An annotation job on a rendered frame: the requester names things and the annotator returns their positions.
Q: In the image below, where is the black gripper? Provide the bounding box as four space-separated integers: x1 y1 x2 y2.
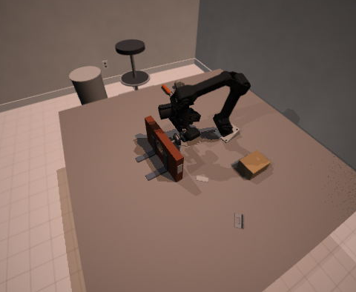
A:
168 112 200 141

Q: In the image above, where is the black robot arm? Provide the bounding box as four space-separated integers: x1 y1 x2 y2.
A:
158 71 251 137

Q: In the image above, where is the orange-handled screwdriver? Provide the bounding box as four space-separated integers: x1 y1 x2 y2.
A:
162 84 171 95

